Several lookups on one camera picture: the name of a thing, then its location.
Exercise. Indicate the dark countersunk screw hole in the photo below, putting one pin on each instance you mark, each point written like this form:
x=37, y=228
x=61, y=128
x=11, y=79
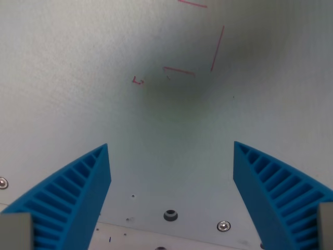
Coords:
x=170, y=215

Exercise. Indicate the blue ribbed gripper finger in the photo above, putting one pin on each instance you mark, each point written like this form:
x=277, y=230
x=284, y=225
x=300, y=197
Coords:
x=262, y=187
x=78, y=192

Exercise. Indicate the silver round-head screw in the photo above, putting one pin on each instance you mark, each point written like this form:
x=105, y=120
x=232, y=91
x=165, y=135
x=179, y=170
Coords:
x=223, y=225
x=2, y=182

